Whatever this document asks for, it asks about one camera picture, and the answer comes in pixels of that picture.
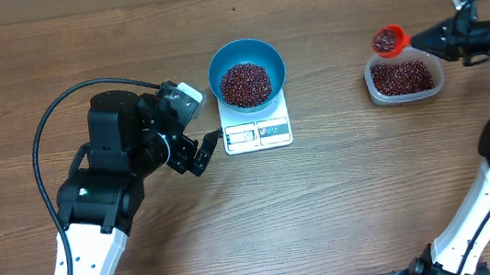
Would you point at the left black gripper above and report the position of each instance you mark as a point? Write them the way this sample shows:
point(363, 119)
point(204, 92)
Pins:
point(183, 161)

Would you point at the red scoop with blue handle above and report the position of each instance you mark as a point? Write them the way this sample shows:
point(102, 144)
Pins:
point(390, 41)

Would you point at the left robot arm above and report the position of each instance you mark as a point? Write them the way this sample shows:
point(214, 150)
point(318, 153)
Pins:
point(130, 137)

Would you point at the blue metal bowl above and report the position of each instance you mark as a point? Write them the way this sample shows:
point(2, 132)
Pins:
point(252, 51)

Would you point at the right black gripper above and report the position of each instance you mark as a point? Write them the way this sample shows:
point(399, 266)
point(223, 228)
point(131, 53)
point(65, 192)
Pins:
point(459, 32)

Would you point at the white digital kitchen scale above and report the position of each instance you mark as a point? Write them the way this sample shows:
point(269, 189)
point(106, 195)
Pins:
point(261, 130)

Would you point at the red beans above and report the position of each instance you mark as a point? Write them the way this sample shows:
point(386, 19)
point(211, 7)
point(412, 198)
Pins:
point(246, 85)

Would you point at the clear plastic container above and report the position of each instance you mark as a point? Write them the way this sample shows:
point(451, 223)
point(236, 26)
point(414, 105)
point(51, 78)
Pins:
point(411, 76)

